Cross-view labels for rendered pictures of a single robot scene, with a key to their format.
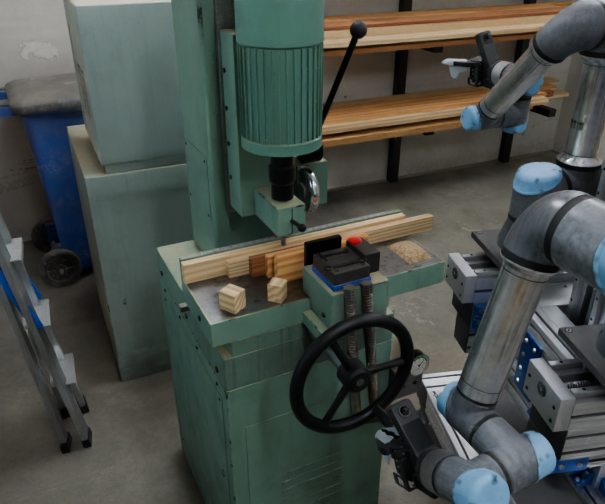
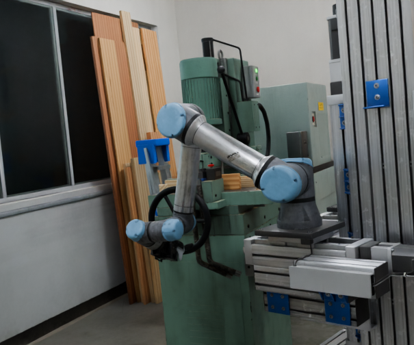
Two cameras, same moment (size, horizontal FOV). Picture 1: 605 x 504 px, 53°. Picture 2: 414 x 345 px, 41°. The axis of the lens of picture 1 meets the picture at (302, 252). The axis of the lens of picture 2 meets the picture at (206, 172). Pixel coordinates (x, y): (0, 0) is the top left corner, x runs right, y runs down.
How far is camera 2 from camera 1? 2.04 m
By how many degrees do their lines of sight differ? 54
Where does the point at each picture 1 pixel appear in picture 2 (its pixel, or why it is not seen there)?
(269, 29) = (182, 72)
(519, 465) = (155, 224)
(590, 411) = (261, 252)
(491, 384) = (176, 200)
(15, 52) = not seen: hidden behind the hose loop
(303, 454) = (198, 296)
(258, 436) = (172, 270)
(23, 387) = not seen: hidden behind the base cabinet
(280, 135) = not seen: hidden behind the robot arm
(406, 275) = (246, 193)
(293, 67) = (190, 86)
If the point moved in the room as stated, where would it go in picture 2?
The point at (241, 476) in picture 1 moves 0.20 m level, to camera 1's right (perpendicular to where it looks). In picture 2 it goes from (165, 294) to (192, 301)
